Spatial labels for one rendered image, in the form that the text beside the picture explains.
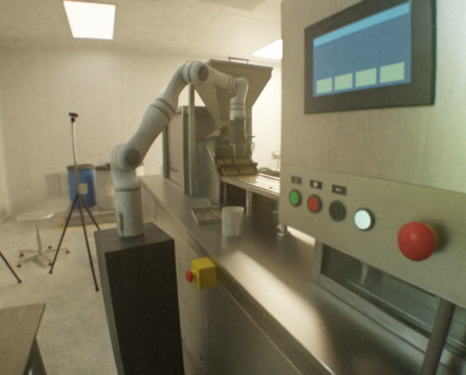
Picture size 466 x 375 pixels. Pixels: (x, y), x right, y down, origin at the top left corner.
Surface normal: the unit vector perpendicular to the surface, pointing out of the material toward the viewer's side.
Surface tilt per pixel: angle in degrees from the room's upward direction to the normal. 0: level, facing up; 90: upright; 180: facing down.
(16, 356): 0
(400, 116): 90
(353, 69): 90
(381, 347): 0
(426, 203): 90
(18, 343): 0
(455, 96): 90
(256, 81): 118
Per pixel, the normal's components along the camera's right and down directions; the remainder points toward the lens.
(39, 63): 0.43, 0.16
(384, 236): -0.90, 0.07
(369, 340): 0.00, -0.98
